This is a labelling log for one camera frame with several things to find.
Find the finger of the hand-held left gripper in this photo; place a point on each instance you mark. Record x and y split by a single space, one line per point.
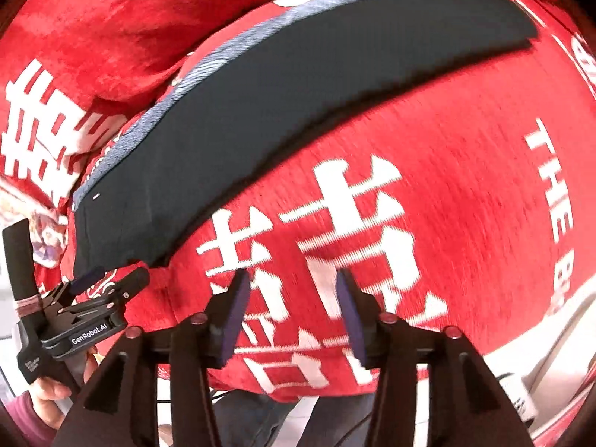
88 279
132 285

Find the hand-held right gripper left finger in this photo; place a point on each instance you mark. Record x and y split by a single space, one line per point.
236 316

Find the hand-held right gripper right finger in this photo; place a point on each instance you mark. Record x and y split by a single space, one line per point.
350 319

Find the dark pants with grey waistband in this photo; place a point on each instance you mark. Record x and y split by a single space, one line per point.
279 125

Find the person's left forearm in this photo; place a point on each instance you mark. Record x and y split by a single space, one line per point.
21 421

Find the person's left hand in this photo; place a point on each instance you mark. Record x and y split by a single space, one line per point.
49 398

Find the floral patterned cloth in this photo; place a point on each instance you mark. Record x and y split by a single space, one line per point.
44 233

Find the person's leg in jeans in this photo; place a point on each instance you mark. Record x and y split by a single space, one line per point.
251 421

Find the red printed blanket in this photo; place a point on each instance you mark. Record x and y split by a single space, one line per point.
442 195

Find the white labelled box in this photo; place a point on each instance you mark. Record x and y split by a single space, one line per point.
517 396

